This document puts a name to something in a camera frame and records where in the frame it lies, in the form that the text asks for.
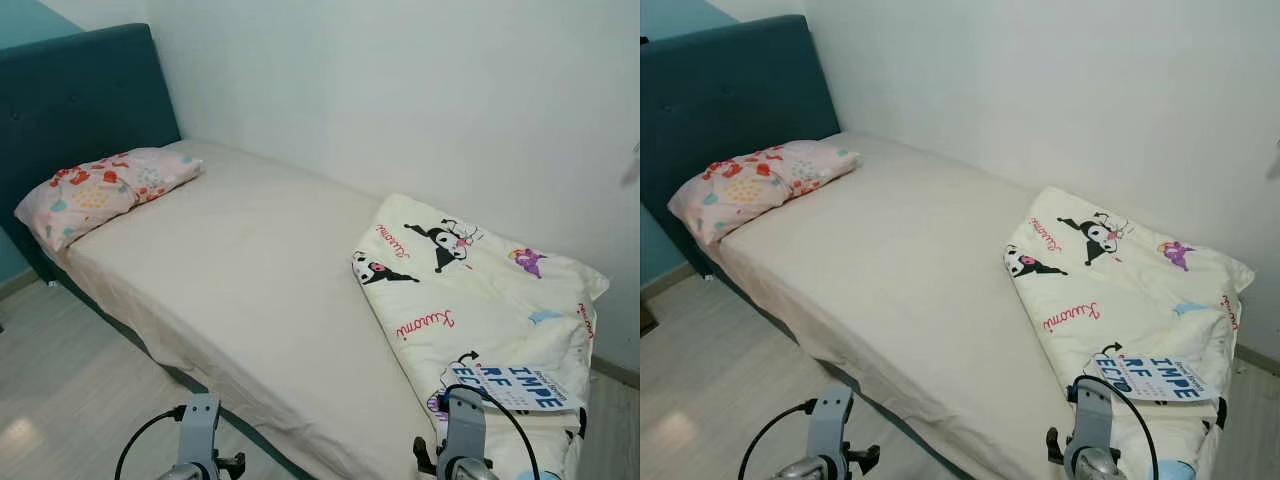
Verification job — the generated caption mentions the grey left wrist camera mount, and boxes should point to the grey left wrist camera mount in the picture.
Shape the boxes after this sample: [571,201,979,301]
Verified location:
[808,388,854,466]
[178,393,221,471]

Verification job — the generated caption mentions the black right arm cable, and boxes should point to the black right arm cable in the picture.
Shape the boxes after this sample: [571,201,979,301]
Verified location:
[1070,373,1161,480]
[445,383,541,480]

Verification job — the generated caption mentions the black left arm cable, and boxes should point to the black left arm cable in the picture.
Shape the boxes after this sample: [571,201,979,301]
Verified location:
[113,405,186,480]
[738,400,813,480]

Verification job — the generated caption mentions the mattress with cream sheet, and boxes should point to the mattress with cream sheet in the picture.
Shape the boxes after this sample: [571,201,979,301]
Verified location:
[45,138,601,480]
[700,132,1241,480]

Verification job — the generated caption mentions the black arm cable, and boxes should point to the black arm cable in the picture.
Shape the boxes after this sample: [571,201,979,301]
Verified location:
[738,400,813,480]
[1070,373,1161,480]
[113,405,186,480]
[445,383,541,480]

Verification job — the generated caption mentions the blue fabric bed headboard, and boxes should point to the blue fabric bed headboard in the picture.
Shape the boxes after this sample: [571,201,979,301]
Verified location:
[640,14,843,281]
[0,23,183,286]

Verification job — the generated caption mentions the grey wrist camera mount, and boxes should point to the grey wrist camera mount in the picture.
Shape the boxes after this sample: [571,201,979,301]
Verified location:
[443,388,488,476]
[1068,378,1113,471]
[808,388,854,466]
[178,393,221,471]

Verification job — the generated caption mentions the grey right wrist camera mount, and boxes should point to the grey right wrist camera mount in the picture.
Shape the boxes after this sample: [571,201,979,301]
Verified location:
[1068,378,1113,471]
[443,388,488,476]

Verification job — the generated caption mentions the white book blue letters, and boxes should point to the white book blue letters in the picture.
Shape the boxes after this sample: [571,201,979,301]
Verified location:
[440,360,583,413]
[1092,353,1221,403]

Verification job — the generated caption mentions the pink patterned pillow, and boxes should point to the pink patterned pillow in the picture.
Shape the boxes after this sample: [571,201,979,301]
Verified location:
[14,147,204,253]
[667,140,863,247]

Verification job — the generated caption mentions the cream cartoon print quilt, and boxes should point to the cream cartoon print quilt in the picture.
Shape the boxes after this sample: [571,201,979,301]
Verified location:
[352,193,611,480]
[1003,186,1256,480]

